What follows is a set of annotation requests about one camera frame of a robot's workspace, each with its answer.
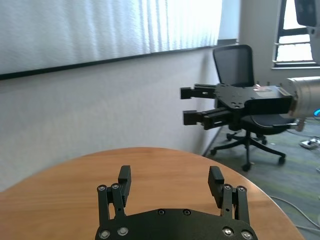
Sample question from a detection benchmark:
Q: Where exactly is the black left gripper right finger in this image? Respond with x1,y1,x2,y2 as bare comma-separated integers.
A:
207,165,251,226

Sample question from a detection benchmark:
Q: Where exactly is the white wall panel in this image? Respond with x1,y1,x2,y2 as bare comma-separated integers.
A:
0,0,224,76

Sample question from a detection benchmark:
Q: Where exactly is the white floor cable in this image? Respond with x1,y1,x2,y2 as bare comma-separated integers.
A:
269,194,320,230

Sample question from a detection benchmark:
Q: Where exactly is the black framed window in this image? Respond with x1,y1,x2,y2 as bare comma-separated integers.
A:
271,0,320,70

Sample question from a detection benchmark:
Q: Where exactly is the black wall trim strip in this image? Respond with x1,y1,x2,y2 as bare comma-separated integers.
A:
0,38,240,81

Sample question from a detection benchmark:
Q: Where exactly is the white power strip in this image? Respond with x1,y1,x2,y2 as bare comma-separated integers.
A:
299,136,320,150

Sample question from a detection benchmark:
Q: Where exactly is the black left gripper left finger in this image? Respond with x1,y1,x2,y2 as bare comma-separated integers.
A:
96,165,133,227

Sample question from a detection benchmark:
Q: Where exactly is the black mesh office chair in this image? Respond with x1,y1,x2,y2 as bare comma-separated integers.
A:
209,44,299,172

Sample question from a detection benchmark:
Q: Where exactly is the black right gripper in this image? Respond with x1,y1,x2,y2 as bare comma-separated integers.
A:
179,83,293,131

